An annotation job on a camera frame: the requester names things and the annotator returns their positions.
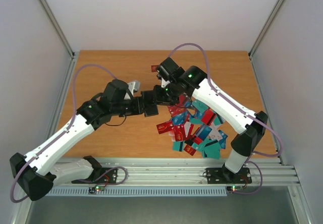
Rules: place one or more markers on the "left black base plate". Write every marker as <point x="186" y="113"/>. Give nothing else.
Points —
<point x="106" y="175"/>

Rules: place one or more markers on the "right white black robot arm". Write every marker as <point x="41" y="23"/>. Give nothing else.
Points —
<point x="249" y="126"/>

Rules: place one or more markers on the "teal card bottom right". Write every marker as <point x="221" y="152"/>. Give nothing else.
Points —
<point x="212" y="152"/>

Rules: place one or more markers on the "blue striped card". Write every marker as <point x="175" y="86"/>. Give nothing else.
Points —
<point x="201" y="133"/>

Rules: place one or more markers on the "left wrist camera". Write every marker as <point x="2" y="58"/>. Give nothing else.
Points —
<point x="133" y="87"/>

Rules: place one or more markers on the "lone red card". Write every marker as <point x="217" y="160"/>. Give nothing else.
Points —
<point x="153" y="68"/>

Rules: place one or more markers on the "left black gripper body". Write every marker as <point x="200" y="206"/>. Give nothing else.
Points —
<point x="135" y="110"/>

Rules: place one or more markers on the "grey slotted cable duct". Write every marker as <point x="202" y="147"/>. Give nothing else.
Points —
<point x="82" y="191"/>

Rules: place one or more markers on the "teal card bottom left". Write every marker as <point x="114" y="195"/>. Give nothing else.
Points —
<point x="178" y="146"/>

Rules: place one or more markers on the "teal card upper pile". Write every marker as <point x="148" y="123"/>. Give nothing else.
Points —
<point x="200" y="106"/>

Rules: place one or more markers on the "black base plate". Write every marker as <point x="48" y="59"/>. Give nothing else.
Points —
<point x="217" y="175"/>
<point x="106" y="175"/>

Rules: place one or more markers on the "white card centre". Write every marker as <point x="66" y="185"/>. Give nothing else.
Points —
<point x="188" y="127"/>

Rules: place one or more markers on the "red black stripe card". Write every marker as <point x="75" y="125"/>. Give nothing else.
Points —
<point x="208" y="117"/>

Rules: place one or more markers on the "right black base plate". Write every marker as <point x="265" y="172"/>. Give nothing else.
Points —
<point x="217" y="175"/>

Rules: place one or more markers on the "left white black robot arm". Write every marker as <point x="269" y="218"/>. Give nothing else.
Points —
<point x="37" y="171"/>

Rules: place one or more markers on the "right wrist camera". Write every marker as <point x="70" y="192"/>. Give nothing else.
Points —
<point x="163" y="82"/>

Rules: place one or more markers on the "red card bottom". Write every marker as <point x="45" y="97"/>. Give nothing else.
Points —
<point x="189" y="149"/>

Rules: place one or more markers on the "black leather card holder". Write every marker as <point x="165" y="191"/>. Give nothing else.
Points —
<point x="149" y="104"/>

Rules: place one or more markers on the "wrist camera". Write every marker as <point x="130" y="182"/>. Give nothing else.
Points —
<point x="163" y="82"/>
<point x="133" y="87"/>

